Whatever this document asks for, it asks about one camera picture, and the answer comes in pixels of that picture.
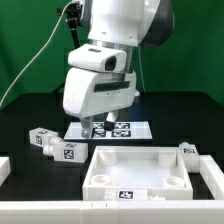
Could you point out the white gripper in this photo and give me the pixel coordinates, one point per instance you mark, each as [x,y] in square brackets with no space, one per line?
[89,93]

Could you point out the white square tabletop part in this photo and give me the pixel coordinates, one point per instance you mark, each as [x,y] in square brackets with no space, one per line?
[123,173]

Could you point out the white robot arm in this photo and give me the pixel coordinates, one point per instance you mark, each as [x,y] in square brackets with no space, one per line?
[125,25]

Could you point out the white obstacle fence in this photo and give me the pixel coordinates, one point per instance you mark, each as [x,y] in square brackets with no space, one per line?
[123,212]

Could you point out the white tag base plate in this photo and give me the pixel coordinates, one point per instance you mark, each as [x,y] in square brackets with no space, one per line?
[122,130]

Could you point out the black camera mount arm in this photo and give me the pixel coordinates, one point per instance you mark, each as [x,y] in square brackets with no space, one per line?
[73,16]

